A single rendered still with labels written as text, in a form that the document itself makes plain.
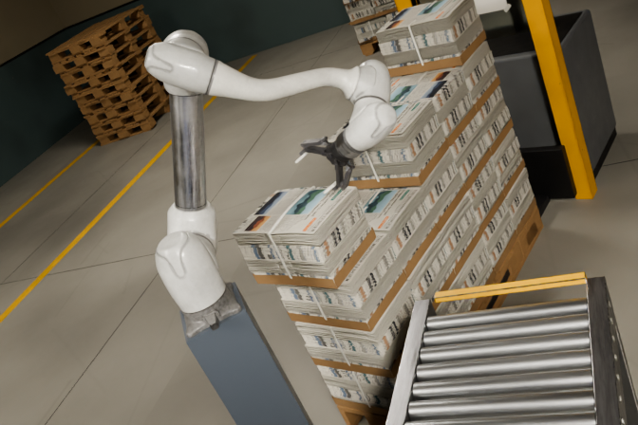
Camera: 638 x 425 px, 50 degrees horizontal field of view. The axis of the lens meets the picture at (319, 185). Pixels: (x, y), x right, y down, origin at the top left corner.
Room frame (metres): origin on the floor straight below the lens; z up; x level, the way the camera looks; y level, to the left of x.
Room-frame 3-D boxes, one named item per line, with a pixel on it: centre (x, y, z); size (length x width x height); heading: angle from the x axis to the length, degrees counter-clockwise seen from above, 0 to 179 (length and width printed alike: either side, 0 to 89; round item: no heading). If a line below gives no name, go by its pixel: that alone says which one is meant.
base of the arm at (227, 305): (1.83, 0.46, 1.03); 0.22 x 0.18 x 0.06; 8
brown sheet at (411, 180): (2.58, -0.32, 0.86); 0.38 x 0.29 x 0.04; 47
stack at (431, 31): (3.00, -0.75, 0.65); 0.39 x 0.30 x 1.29; 45
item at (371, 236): (2.08, 0.04, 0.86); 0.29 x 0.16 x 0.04; 136
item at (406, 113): (2.58, -0.33, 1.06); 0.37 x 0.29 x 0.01; 47
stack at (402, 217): (2.48, -0.23, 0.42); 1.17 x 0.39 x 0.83; 135
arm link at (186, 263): (1.86, 0.47, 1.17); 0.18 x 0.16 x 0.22; 177
